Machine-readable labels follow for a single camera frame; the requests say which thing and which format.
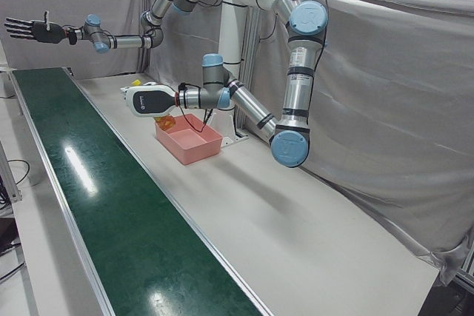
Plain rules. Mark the grey curtain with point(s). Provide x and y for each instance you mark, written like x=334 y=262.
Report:
x=389 y=109

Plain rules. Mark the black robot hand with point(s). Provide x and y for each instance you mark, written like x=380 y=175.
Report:
x=46 y=32

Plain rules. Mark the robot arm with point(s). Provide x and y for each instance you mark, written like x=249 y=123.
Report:
x=129 y=40
x=300 y=83

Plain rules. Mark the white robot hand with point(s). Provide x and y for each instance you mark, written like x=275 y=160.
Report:
x=150 y=100

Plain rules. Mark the green conveyor belt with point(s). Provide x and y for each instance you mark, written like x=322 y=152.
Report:
x=111 y=201

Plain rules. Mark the white robot torso column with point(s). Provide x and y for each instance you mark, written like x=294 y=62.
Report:
x=231 y=27

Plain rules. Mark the pink plastic basket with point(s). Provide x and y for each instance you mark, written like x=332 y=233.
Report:
x=192 y=146

